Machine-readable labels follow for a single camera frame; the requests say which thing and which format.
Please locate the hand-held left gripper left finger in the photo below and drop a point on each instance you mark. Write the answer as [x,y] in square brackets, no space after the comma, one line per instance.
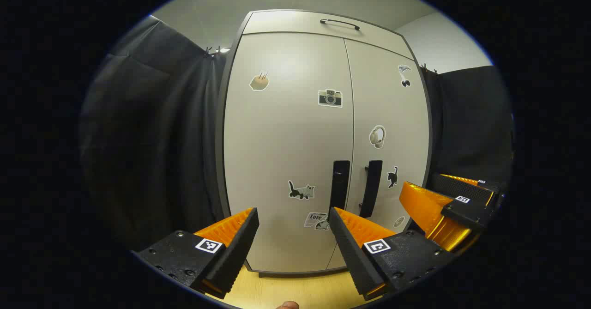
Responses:
[235,253]

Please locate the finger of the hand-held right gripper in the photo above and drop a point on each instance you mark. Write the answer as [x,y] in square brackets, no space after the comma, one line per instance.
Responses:
[455,186]
[466,212]

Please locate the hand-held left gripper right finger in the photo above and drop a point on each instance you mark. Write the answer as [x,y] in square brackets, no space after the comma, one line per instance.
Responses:
[353,253]

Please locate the beige cabinet door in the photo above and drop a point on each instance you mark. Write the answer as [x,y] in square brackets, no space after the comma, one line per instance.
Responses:
[383,101]
[277,138]

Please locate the grey double-door shoe cabinet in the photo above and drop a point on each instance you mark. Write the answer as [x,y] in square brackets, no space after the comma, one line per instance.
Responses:
[220,129]

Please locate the beige cabinet flap panel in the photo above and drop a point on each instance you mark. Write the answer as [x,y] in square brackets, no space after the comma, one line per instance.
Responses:
[286,22]

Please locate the black cloth clip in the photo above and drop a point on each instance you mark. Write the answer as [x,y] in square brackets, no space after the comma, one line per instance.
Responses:
[427,69]
[210,51]

